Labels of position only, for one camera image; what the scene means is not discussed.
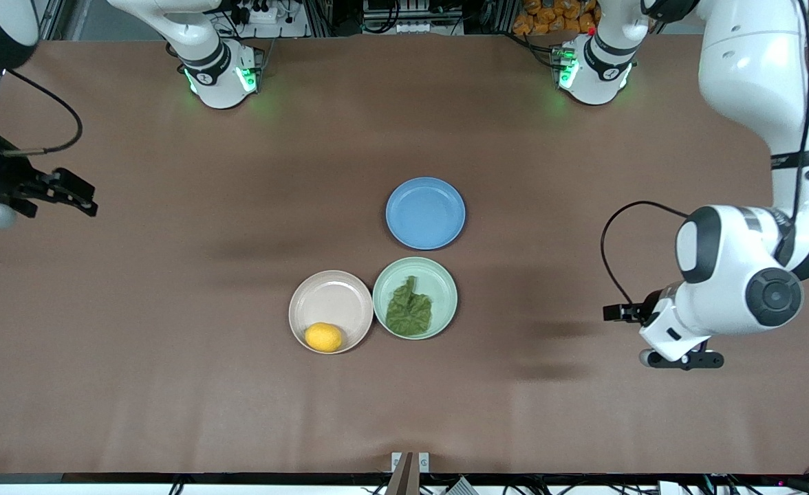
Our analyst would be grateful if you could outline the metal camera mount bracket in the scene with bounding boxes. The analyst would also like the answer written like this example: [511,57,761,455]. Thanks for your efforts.
[391,452,430,495]

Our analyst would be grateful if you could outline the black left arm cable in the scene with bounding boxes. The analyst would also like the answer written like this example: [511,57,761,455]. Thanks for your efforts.
[600,0,809,310]

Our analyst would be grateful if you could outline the pale green plate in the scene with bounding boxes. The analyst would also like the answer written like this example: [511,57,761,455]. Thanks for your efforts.
[372,257,459,341]

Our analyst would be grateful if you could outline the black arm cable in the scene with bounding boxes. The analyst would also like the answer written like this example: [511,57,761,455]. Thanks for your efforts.
[600,0,809,310]
[2,67,83,157]

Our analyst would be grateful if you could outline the green lettuce leaf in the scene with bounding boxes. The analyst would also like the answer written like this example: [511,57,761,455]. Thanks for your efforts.
[385,276,433,338]

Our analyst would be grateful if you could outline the yellow lemon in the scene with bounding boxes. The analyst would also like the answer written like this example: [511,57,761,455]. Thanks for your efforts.
[305,322,343,353]

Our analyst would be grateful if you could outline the blue plate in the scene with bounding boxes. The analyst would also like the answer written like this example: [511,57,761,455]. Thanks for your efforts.
[385,177,467,251]

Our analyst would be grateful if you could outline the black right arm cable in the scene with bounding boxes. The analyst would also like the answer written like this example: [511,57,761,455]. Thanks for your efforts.
[2,67,83,157]

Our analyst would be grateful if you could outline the beige pink plate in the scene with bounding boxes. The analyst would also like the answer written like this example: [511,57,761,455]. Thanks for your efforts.
[288,270,374,355]

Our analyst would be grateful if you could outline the white power strip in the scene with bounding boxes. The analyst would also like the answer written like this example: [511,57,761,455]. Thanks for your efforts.
[229,0,309,39]

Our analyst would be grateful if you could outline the bag of orange items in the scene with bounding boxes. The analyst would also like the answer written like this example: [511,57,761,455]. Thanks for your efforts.
[513,0,601,36]

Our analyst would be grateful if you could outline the aluminium frame post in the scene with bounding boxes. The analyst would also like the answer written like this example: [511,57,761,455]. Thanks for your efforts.
[33,0,61,43]

